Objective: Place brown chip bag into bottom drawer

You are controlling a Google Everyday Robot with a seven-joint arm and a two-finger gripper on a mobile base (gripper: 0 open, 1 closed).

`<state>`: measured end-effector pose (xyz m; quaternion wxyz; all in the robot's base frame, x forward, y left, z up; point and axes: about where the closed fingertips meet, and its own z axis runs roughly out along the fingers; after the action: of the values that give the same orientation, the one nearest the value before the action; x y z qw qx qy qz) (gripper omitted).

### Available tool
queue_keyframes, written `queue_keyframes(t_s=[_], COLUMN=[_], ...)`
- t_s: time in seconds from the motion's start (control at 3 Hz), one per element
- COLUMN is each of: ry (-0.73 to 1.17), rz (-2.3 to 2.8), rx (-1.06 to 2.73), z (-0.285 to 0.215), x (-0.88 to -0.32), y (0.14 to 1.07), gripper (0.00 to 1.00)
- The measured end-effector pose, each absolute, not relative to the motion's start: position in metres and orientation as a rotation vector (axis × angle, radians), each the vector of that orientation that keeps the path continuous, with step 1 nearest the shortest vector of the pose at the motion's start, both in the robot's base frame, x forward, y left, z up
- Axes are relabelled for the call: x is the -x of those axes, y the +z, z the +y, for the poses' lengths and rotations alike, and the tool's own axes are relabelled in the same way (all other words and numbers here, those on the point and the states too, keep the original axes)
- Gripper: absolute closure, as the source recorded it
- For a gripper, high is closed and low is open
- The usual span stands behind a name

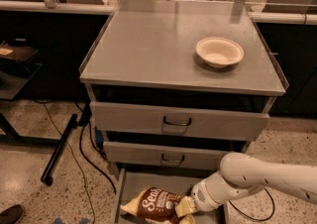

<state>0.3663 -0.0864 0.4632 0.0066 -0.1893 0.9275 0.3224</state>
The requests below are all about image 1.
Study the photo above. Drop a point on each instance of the brown and yellow chip bag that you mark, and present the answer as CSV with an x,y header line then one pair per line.
x,y
154,205

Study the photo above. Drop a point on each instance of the dark side table left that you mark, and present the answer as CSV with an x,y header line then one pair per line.
x,y
16,69

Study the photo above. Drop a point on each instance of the bottom grey open drawer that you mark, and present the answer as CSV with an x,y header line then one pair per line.
x,y
133,180

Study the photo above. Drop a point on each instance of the grey metal drawer cabinet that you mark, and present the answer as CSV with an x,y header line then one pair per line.
x,y
146,55

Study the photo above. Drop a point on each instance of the top grey drawer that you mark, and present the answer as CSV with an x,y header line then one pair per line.
x,y
184,122

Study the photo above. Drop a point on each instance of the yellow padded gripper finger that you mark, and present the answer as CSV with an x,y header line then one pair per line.
x,y
188,219
185,206

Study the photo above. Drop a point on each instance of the black stand leg with wheel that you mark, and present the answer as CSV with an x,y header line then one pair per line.
x,y
47,176

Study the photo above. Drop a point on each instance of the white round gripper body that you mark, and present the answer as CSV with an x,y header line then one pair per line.
x,y
202,199

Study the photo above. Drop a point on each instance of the white paper bowl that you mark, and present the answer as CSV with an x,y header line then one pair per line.
x,y
219,52

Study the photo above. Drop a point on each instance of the middle grey drawer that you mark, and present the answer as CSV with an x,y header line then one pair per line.
x,y
165,156

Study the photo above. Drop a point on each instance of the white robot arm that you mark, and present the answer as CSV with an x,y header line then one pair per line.
x,y
240,176

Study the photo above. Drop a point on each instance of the dark shoe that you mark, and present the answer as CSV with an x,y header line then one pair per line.
x,y
12,215

